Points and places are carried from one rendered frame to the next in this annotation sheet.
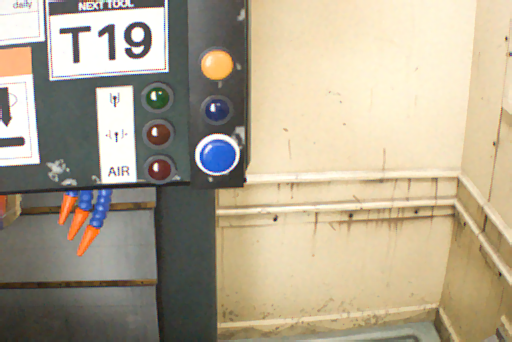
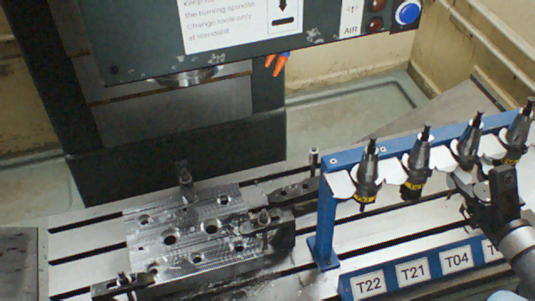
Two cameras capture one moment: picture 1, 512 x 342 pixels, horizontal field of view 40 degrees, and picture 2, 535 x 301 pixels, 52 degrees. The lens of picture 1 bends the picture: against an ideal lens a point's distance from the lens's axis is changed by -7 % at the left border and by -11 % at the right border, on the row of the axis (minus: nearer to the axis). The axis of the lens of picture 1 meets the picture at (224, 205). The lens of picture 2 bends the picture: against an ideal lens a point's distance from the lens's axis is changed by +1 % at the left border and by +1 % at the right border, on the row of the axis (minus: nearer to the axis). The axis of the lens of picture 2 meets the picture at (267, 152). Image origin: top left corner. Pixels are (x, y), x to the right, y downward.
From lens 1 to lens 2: 35 cm
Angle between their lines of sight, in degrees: 20
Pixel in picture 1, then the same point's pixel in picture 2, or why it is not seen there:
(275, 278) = (300, 53)
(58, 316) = (184, 107)
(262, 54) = not seen: outside the picture
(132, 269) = (236, 66)
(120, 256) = not seen: hidden behind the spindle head
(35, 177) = (298, 41)
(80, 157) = (328, 24)
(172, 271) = (258, 63)
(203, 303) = (277, 80)
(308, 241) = not seen: hidden behind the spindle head
